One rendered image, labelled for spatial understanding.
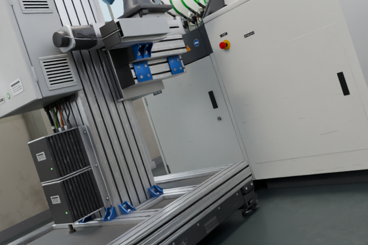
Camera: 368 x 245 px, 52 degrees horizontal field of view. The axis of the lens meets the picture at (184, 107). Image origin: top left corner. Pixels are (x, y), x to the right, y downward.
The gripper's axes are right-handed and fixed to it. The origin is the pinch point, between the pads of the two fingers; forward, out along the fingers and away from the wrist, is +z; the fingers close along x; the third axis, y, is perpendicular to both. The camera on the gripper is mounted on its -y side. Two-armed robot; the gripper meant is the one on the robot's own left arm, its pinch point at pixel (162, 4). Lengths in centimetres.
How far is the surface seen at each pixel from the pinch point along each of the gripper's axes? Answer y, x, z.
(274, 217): 112, 42, 77
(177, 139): 64, -30, 47
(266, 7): 30, 65, 37
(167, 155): 69, -45, 49
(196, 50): 33.0, 16.7, 26.0
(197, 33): 27.5, 22.9, 21.6
